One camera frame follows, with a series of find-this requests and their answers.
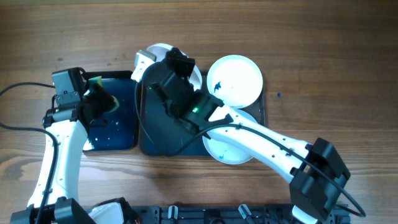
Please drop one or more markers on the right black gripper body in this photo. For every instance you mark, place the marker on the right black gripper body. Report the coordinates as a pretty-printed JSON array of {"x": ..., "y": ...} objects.
[{"x": 183, "y": 66}]

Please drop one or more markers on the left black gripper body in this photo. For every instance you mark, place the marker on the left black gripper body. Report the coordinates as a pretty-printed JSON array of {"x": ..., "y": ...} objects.
[{"x": 100, "y": 99}]

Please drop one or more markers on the green yellow sponge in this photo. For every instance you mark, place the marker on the green yellow sponge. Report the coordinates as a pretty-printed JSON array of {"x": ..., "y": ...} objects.
[{"x": 97, "y": 94}]

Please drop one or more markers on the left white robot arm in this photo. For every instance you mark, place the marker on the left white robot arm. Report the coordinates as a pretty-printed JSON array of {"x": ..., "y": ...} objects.
[{"x": 80, "y": 99}]

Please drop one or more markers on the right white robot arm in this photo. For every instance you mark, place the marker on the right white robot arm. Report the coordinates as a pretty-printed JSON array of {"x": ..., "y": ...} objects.
[{"x": 176, "y": 112}]

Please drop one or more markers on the small dark blue tray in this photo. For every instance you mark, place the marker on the small dark blue tray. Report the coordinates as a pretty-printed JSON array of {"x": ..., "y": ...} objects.
[{"x": 115, "y": 130}]

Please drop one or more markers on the large dark tray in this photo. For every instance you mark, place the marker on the large dark tray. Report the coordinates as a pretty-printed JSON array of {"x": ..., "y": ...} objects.
[{"x": 161, "y": 134}]

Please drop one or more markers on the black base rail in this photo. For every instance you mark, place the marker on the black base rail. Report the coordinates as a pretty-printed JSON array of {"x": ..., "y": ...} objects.
[{"x": 268, "y": 214}]

